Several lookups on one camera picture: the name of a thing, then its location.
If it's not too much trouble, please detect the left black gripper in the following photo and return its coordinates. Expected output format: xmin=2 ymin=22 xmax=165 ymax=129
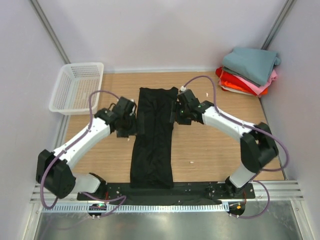
xmin=117 ymin=111 xmax=146 ymax=138

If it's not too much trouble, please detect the black t shirt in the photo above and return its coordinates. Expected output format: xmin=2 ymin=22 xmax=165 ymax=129
xmin=130 ymin=87 xmax=178 ymax=187

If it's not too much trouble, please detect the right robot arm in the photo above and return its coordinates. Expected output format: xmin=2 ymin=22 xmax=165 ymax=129
xmin=170 ymin=89 xmax=279 ymax=198

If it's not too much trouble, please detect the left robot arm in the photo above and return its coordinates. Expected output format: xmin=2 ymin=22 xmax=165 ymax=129
xmin=35 ymin=96 xmax=138 ymax=200

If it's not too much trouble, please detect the folded white t shirt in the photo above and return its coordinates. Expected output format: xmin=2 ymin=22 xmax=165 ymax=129
xmin=220 ymin=85 xmax=252 ymax=96

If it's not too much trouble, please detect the folded orange t shirt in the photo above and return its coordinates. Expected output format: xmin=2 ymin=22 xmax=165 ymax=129
xmin=218 ymin=80 xmax=268 ymax=96

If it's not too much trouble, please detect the folded red t shirt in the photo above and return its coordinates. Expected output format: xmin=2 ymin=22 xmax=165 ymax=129
xmin=215 ymin=67 xmax=244 ymax=87

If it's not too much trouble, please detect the folded grey t shirt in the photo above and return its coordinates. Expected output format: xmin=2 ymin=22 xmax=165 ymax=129
xmin=222 ymin=66 xmax=260 ymax=87

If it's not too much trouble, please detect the white plastic basket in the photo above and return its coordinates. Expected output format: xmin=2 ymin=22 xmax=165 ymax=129
xmin=48 ymin=62 xmax=104 ymax=116

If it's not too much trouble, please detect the folded pink t shirt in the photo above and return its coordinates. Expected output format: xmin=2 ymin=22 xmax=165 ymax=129
xmin=234 ymin=69 xmax=278 ymax=95

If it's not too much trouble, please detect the folded teal t shirt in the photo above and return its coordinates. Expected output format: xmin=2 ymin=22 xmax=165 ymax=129
xmin=222 ymin=47 xmax=282 ymax=84

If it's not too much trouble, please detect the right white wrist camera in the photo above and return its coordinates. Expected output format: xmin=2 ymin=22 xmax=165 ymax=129
xmin=179 ymin=86 xmax=187 ymax=92

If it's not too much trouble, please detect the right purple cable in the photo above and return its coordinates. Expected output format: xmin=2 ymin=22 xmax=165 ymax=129
xmin=184 ymin=75 xmax=290 ymax=221

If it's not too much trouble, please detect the purple cable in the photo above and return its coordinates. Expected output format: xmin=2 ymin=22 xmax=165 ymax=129
xmin=40 ymin=90 xmax=127 ymax=217
xmin=184 ymin=75 xmax=290 ymax=221

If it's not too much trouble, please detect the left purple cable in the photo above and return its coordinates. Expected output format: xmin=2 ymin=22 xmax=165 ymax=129
xmin=40 ymin=90 xmax=127 ymax=217

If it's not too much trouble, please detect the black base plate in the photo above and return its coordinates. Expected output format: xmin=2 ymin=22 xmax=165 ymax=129
xmin=90 ymin=181 xmax=256 ymax=206

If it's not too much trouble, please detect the white slotted cable duct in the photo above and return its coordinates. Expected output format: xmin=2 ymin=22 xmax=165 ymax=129
xmin=43 ymin=202 xmax=229 ymax=214

